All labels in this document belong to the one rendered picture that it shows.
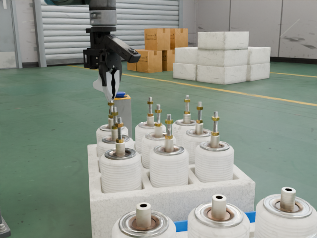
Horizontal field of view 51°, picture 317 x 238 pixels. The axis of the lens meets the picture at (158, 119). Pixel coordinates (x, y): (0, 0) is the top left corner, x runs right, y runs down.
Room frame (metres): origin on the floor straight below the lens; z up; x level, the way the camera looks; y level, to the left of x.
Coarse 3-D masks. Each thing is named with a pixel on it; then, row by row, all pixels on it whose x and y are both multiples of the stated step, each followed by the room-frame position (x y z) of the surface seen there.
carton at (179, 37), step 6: (174, 30) 5.03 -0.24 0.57; (180, 30) 5.06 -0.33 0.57; (186, 30) 5.13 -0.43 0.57; (174, 36) 5.03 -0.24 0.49; (180, 36) 5.06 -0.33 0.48; (186, 36) 5.13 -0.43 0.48; (174, 42) 5.03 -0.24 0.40; (180, 42) 5.06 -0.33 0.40; (186, 42) 5.13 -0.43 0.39; (174, 48) 5.03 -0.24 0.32
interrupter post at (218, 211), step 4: (212, 196) 0.47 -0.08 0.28; (216, 196) 0.48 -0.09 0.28; (220, 196) 0.48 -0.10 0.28; (224, 196) 0.47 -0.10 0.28; (212, 200) 0.47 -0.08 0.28; (216, 200) 0.46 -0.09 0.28; (220, 200) 0.46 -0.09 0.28; (224, 200) 0.46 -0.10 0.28; (212, 204) 0.47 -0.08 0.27; (216, 204) 0.46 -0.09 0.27; (220, 204) 0.46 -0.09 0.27; (224, 204) 0.46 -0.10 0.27; (212, 208) 0.47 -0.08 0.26; (216, 208) 0.46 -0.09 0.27; (220, 208) 0.46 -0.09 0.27; (224, 208) 0.46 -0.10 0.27; (212, 212) 0.47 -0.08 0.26; (216, 212) 0.46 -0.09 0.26; (220, 212) 0.46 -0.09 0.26; (224, 212) 0.46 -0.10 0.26; (216, 216) 0.46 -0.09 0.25; (220, 216) 0.46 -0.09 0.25; (224, 216) 0.46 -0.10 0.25
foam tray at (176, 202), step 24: (96, 144) 1.04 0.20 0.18; (96, 168) 0.84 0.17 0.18; (192, 168) 0.84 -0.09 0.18; (96, 192) 0.70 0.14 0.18; (120, 192) 0.69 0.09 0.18; (144, 192) 0.69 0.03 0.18; (168, 192) 0.70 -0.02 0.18; (192, 192) 0.71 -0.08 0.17; (216, 192) 0.72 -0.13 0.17; (240, 192) 0.73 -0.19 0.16; (96, 216) 0.66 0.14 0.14; (120, 216) 0.67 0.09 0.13; (168, 216) 0.70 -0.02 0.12
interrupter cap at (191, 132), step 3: (189, 129) 0.94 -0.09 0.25; (192, 129) 0.94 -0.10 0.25; (204, 129) 0.94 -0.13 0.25; (207, 129) 0.94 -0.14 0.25; (186, 132) 0.91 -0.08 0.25; (189, 132) 0.91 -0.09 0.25; (192, 132) 0.92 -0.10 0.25; (204, 132) 0.92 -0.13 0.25; (207, 132) 0.92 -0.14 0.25; (210, 132) 0.91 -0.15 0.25; (189, 135) 0.89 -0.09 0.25; (192, 135) 0.88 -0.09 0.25; (195, 135) 0.89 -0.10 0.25; (198, 135) 0.89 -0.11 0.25; (201, 135) 0.89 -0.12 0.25; (204, 135) 0.89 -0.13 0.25; (207, 135) 0.88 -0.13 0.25
